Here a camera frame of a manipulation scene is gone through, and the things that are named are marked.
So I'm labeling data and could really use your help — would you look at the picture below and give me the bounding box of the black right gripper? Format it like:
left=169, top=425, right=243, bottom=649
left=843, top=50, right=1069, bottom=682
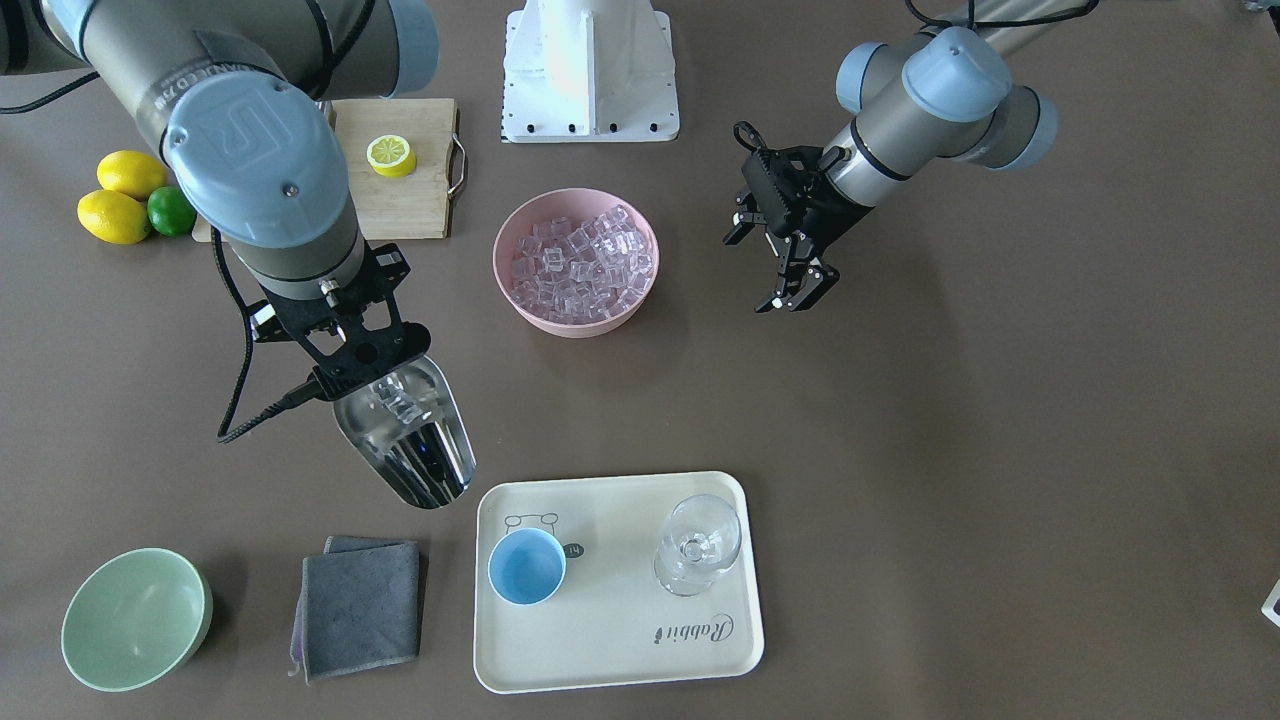
left=248, top=243, right=431, bottom=402

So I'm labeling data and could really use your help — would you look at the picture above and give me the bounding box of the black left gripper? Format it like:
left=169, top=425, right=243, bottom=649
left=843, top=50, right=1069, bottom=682
left=723, top=122, right=872, bottom=313

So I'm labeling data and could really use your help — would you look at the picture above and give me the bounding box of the steel ice scoop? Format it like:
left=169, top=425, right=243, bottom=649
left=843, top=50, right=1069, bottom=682
left=334, top=355, right=476, bottom=509

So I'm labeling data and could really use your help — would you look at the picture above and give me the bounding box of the pink bowl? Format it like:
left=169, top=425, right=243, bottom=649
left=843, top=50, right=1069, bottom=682
left=492, top=188, right=660, bottom=338

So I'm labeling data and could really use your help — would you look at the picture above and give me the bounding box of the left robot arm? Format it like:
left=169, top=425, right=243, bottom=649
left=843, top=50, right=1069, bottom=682
left=724, top=1, right=1094, bottom=313

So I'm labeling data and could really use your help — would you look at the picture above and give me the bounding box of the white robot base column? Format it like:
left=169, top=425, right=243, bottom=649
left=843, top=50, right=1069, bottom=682
left=500, top=1, right=681, bottom=143

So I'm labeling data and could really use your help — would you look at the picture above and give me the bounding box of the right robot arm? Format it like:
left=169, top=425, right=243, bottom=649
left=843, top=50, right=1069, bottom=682
left=3, top=1, right=440, bottom=401

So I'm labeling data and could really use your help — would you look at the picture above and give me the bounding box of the clear ice cubes pile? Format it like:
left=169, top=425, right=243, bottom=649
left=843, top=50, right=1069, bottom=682
left=495, top=204, right=659, bottom=325

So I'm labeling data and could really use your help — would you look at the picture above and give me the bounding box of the light blue cup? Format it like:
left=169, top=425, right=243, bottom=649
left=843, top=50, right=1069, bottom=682
left=486, top=528, right=568, bottom=606

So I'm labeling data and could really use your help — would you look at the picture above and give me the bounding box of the wooden cutting board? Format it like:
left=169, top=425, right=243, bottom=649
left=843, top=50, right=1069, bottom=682
left=192, top=97, right=468, bottom=243

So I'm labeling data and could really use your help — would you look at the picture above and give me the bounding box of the half lemon slice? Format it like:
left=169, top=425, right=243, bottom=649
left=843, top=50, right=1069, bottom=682
left=365, top=135, right=417, bottom=178

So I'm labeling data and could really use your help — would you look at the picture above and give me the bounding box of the green lime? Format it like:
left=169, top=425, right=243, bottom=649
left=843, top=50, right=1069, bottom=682
left=146, top=184, right=197, bottom=237

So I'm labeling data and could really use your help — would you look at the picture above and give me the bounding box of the yellow lemon lower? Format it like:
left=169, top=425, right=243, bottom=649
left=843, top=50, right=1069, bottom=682
left=76, top=190, right=152, bottom=245

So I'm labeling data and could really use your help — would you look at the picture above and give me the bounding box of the yellow lemon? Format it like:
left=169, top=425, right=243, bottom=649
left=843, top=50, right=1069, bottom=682
left=95, top=150, right=168, bottom=202
left=76, top=190, right=152, bottom=245

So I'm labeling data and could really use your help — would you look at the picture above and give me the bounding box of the yellow lemon upper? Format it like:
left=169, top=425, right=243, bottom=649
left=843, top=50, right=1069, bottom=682
left=95, top=150, right=168, bottom=202

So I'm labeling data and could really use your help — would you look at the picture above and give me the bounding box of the clear wine glass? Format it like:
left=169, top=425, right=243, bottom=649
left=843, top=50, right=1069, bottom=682
left=653, top=495, right=742, bottom=597

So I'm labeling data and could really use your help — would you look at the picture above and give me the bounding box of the green bowl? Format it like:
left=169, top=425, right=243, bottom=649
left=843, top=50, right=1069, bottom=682
left=60, top=548, right=212, bottom=693

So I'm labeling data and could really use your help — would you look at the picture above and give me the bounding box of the cream serving tray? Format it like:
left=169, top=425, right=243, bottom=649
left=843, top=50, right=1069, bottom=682
left=474, top=470, right=765, bottom=694

